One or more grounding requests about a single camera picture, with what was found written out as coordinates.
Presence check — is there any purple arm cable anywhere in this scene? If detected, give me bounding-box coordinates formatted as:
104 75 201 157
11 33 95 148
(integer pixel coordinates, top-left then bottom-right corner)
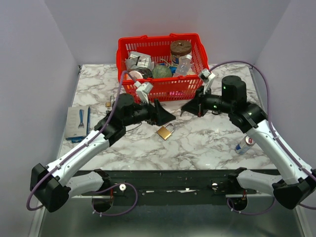
209 60 316 210
26 70 139 211

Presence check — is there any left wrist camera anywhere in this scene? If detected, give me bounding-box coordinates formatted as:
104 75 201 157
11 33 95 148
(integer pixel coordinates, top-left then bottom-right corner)
134 81 154 104

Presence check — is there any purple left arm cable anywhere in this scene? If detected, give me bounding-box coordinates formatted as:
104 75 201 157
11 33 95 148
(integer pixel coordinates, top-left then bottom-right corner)
26 70 139 211

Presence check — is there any red plastic shopping basket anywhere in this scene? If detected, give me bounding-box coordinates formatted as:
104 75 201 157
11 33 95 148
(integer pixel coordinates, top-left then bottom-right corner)
116 33 208 103

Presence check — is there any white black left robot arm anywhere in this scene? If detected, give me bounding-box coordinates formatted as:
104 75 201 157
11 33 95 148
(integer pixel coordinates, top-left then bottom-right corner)
30 93 176 212

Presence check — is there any grey foil pouch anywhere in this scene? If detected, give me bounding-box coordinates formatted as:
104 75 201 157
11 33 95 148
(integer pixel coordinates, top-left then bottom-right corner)
125 51 154 71

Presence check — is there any black metal base rail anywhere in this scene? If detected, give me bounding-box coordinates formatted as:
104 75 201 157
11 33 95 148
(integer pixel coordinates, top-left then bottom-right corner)
74 169 277 206

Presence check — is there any jar with brown lid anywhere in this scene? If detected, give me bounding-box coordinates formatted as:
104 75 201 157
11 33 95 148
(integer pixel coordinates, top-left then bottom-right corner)
170 40 192 67

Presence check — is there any clear plastic bottle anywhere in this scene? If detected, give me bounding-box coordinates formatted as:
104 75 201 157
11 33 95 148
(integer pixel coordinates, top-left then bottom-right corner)
173 54 192 77

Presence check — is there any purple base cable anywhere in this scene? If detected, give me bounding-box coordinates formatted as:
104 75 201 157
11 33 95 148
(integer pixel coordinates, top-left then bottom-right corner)
227 195 276 216
91 183 139 218

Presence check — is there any black tape roll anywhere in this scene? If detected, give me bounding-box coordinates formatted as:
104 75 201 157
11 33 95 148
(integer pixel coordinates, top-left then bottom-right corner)
127 68 153 80

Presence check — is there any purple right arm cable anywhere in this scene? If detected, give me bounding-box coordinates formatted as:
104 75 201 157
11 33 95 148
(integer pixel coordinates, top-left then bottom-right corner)
209 60 316 210

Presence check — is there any small brass padlock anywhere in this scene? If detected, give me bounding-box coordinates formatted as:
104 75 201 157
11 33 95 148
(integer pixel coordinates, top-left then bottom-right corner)
105 95 115 108

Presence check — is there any blue razor package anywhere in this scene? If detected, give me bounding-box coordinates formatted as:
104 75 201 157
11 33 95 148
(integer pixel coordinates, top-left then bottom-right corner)
64 106 90 143

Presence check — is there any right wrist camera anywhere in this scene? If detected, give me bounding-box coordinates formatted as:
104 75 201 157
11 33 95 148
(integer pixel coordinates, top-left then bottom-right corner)
198 69 216 94

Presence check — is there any red bull can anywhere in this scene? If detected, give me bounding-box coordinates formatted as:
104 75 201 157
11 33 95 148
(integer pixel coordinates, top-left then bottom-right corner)
235 135 255 155

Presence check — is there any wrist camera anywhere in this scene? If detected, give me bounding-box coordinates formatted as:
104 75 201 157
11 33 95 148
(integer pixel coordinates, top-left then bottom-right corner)
134 81 154 104
198 69 216 94

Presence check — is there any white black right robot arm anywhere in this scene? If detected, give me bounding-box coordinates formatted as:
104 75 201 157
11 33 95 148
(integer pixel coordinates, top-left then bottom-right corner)
181 76 316 209

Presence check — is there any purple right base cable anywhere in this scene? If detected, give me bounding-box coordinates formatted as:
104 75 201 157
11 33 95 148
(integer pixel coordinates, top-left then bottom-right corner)
227 195 276 216

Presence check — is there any green glitter ball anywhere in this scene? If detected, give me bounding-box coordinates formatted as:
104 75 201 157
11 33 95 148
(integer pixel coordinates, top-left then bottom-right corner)
152 65 172 79

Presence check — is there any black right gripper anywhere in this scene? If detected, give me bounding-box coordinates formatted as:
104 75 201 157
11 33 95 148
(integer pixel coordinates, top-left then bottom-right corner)
181 85 233 118

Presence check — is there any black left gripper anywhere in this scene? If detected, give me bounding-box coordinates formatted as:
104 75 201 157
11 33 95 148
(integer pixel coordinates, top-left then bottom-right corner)
123 97 176 127

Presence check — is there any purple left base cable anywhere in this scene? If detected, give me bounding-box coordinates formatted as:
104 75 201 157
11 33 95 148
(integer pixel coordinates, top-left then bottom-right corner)
91 183 139 218

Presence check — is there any large brass padlock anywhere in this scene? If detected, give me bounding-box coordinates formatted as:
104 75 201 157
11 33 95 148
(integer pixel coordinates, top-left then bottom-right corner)
156 123 176 140

